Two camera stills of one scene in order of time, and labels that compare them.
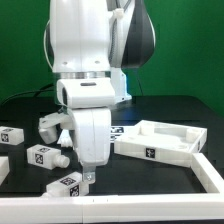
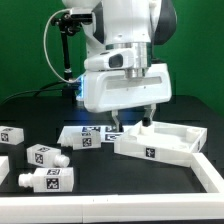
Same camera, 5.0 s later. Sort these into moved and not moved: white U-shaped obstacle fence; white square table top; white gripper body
Moved: white gripper body
Not moved: white square table top; white U-shaped obstacle fence
